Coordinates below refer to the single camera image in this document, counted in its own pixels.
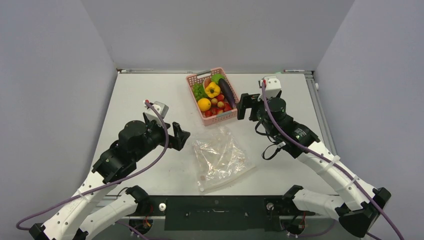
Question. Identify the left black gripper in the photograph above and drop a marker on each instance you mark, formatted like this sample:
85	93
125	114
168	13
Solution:
177	141

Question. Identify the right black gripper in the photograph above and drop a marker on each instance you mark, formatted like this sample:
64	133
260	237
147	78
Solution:
247	101

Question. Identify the pink plastic basket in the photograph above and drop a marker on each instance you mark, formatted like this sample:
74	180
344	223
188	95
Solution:
198	78

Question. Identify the yellow bell pepper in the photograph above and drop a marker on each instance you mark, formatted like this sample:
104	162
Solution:
213	90

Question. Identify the yellow orange lemon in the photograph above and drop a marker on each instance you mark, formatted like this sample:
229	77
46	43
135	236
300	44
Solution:
204	104

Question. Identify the clear zip top bag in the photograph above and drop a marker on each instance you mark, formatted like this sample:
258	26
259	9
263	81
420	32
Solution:
219	159

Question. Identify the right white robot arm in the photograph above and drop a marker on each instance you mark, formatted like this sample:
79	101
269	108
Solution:
356	204

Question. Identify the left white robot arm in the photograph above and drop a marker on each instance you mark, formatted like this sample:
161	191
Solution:
75	219

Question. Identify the purple eggplant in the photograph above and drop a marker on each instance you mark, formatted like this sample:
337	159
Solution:
227	92

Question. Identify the red strawberries pile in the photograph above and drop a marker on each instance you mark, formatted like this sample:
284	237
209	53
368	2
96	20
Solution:
218	105

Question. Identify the green round fruit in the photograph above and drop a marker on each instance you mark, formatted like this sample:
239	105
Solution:
215	78

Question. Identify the watermelon slice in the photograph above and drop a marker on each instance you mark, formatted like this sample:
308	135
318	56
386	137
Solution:
206	82

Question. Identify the green grapes bunch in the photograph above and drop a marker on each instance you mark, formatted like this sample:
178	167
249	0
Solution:
198	91

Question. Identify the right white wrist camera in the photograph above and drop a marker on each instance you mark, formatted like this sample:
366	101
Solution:
272	87

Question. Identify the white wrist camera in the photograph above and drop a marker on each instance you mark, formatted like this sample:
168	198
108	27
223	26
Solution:
155	111
272	87

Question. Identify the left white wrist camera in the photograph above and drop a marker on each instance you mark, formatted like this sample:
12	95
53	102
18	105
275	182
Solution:
155	111

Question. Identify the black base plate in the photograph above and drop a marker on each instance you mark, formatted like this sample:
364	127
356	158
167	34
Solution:
215	213

